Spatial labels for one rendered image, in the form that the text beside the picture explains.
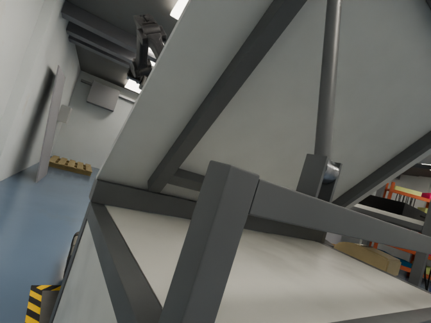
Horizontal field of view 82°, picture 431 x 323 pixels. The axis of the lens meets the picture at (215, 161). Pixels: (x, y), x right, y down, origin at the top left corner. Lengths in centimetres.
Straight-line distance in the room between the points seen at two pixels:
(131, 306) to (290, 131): 64
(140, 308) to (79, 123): 819
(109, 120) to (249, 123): 786
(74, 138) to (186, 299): 828
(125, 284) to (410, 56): 87
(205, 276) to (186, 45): 46
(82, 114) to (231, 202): 830
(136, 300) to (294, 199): 24
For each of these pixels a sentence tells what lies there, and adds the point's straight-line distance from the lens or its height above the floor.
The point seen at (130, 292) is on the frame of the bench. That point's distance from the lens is 39.
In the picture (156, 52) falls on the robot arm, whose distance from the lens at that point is 115.
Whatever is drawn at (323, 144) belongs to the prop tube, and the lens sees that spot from 36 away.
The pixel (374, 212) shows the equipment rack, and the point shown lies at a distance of 148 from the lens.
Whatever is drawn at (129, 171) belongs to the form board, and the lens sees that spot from 78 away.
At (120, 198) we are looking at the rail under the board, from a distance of 81.
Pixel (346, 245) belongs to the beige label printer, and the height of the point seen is 82.
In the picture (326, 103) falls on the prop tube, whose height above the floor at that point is 113.
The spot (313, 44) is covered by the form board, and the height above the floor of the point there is 135.
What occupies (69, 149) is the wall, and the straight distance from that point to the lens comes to 849.
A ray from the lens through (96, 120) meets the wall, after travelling 846.
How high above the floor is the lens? 99
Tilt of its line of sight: 2 degrees up
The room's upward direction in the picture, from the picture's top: 18 degrees clockwise
